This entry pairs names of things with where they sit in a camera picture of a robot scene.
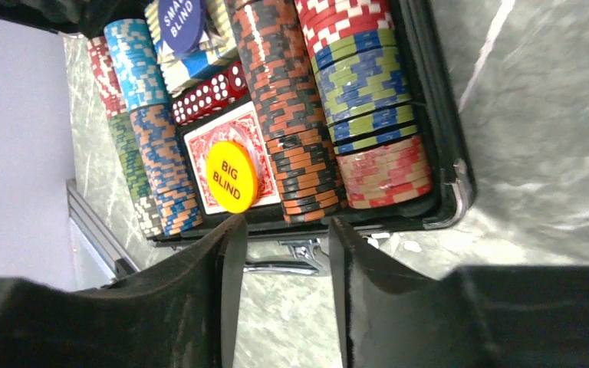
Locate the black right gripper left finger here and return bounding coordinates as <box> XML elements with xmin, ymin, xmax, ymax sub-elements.
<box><xmin>0</xmin><ymin>215</ymin><xmax>248</xmax><ymax>367</ymax></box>

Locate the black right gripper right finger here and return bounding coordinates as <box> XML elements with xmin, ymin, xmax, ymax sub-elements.
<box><xmin>328</xmin><ymin>218</ymin><xmax>589</xmax><ymax>367</ymax></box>

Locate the orange big blind button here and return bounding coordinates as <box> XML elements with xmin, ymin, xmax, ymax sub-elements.
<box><xmin>206</xmin><ymin>141</ymin><xmax>258</xmax><ymax>214</ymax></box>

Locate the red playing card deck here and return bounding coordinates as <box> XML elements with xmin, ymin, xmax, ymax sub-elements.
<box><xmin>183</xmin><ymin>101</ymin><xmax>281</xmax><ymax>215</ymax></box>

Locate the black poker chip case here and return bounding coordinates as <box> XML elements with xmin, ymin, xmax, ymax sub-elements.
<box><xmin>0</xmin><ymin>0</ymin><xmax>477</xmax><ymax>278</ymax></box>

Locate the red five chip stack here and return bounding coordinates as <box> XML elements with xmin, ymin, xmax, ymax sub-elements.
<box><xmin>337</xmin><ymin>134</ymin><xmax>433</xmax><ymax>209</ymax></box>

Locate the clear dealer button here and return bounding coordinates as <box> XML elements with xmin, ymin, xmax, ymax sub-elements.
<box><xmin>229</xmin><ymin>125</ymin><xmax>262</xmax><ymax>176</ymax></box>

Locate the orange brown chip row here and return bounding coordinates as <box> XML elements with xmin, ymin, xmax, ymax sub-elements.
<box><xmin>225</xmin><ymin>1</ymin><xmax>347</xmax><ymax>224</ymax></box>

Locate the green red chip row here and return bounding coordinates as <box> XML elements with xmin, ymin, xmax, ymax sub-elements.
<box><xmin>87</xmin><ymin>36</ymin><xmax>163</xmax><ymax>238</ymax></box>

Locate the red dice row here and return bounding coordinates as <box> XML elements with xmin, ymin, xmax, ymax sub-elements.
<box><xmin>171</xmin><ymin>61</ymin><xmax>248</xmax><ymax>126</ymax></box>

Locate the blue small blind button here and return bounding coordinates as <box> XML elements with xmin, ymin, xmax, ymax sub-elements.
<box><xmin>158</xmin><ymin>0</ymin><xmax>206</xmax><ymax>55</ymax></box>

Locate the purple red chip row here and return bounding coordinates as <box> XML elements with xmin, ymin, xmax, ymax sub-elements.
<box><xmin>295</xmin><ymin>1</ymin><xmax>419</xmax><ymax>155</ymax></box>

